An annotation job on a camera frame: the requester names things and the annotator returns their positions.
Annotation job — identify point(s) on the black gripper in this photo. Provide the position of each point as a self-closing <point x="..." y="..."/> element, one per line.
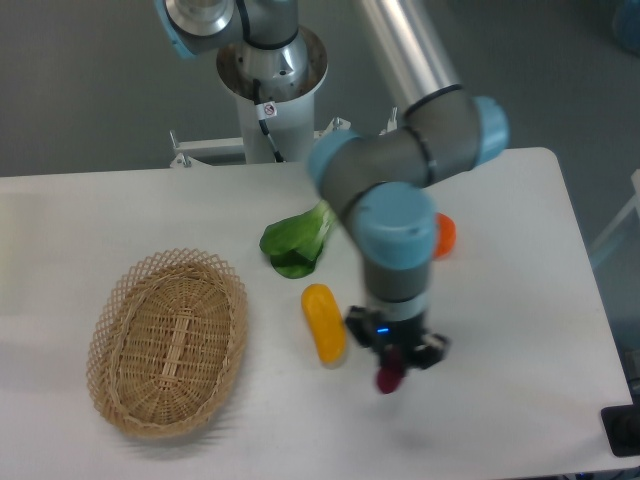
<point x="384" y="323"/>

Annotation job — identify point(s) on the purple sweet potato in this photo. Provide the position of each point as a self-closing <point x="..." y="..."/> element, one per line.
<point x="391" y="376"/>

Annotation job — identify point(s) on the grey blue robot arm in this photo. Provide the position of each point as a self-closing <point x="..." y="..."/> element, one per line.
<point x="375" y="185"/>

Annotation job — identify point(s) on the woven wicker basket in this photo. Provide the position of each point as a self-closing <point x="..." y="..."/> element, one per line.
<point x="168" y="345"/>

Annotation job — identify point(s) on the orange mandarin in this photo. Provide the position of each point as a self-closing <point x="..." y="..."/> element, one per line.
<point x="447" y="235"/>

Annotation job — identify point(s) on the green bok choy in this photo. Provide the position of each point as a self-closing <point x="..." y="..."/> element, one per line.
<point x="295" y="244"/>

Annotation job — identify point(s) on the black device at corner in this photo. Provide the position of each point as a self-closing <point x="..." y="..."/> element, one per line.
<point x="621" y="424"/>

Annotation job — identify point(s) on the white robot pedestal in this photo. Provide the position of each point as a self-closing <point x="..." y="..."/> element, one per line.
<point x="274" y="92"/>

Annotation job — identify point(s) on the white metal base frame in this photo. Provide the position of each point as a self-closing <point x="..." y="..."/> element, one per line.
<point x="230" y="151"/>

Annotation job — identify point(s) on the white frame at right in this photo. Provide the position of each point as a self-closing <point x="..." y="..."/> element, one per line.
<point x="618" y="229"/>

